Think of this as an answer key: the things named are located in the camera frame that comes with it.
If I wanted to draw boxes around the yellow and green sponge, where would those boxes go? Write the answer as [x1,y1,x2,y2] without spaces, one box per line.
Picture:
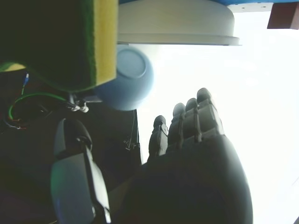
[0,0,119,93]

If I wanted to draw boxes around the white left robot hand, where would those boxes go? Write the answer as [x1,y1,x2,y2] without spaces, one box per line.
[50,87,254,224]

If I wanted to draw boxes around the light blue bowl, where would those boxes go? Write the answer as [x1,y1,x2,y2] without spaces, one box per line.
[94,44,155,112]

